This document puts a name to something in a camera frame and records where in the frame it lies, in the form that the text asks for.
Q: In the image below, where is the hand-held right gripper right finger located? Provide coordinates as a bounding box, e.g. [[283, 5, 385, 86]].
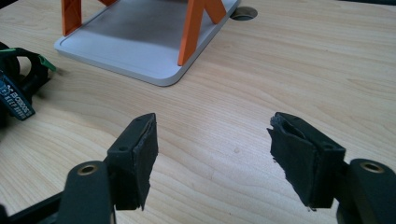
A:
[[266, 111, 347, 210]]

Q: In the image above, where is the white flat tray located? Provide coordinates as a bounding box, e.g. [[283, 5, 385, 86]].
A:
[[53, 0, 241, 88]]

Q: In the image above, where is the orange rack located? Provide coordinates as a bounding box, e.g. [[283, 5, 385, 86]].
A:
[[61, 0, 227, 67]]

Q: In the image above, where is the round cable hole in table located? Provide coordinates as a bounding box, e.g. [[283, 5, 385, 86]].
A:
[[230, 6, 259, 21]]

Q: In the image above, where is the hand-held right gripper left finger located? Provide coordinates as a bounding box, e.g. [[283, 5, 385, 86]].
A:
[[104, 112, 160, 212]]

